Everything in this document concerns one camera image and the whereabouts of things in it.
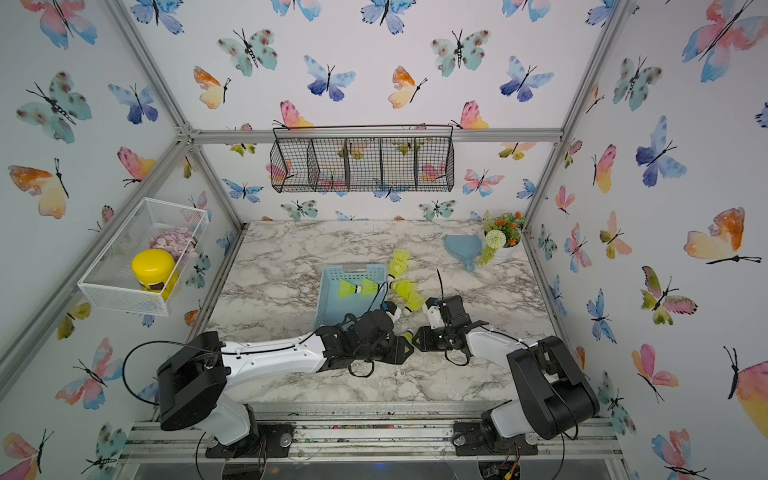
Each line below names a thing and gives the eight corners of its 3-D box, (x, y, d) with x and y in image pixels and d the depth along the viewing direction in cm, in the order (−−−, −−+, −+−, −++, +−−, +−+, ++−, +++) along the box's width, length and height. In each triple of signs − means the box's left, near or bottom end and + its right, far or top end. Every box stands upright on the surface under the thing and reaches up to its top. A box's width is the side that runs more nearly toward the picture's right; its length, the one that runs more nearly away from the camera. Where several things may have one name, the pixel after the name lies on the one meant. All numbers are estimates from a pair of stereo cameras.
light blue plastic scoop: (447, 270, 110) (448, 265, 107) (443, 240, 119) (444, 235, 117) (484, 270, 110) (486, 265, 107) (477, 240, 119) (479, 235, 117)
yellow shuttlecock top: (381, 278, 107) (381, 272, 104) (396, 253, 114) (396, 246, 111) (396, 284, 105) (396, 277, 102) (410, 257, 113) (410, 251, 110)
